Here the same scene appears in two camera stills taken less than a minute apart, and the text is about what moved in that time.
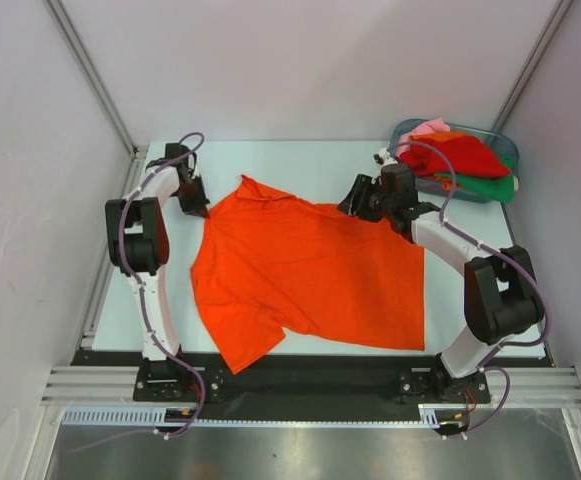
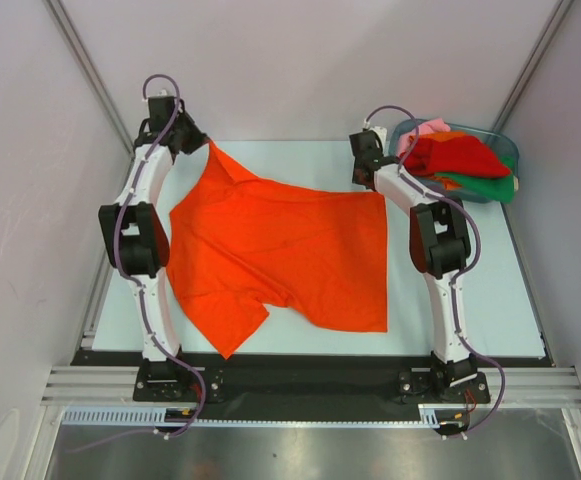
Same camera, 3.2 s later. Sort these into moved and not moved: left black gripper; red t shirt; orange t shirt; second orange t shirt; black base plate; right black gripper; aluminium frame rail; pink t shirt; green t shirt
Moved: right black gripper; orange t shirt; left black gripper
Not moved: aluminium frame rail; pink t shirt; second orange t shirt; black base plate; red t shirt; green t shirt
